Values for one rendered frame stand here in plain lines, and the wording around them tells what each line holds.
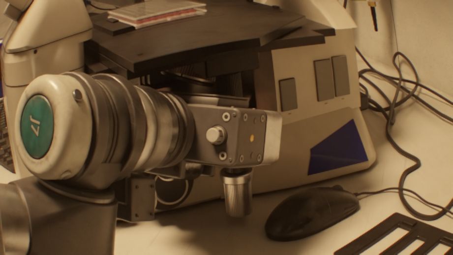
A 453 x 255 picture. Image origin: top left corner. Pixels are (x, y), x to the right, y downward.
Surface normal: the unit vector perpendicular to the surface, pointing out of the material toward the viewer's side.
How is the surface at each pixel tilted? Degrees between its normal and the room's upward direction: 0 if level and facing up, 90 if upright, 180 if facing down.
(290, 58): 90
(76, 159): 120
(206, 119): 70
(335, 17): 38
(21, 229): 81
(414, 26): 90
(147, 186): 90
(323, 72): 90
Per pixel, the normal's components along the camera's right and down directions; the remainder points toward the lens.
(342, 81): 0.43, 0.27
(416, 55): -0.90, 0.22
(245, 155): 0.86, 0.10
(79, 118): 0.85, -0.18
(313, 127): 0.25, -0.42
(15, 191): 0.41, -0.86
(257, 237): -0.09, -0.94
